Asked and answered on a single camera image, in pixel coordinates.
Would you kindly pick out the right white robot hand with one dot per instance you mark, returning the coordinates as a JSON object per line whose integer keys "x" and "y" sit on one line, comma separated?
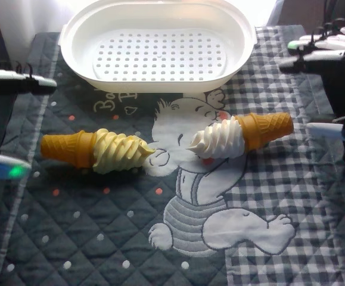
{"x": 330, "y": 55}

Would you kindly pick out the white swirl ice cream cone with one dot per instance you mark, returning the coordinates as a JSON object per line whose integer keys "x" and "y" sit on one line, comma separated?
{"x": 228, "y": 137}

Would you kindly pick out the yellow swirl ice cream cone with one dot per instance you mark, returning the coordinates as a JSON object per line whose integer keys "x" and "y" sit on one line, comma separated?
{"x": 112, "y": 150}

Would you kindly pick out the grey quilt with printed bear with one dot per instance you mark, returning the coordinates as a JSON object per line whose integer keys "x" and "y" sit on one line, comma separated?
{"x": 106, "y": 232}

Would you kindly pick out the white perforated plastic basket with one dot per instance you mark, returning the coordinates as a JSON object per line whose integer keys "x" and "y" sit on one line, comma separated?
{"x": 160, "y": 59}

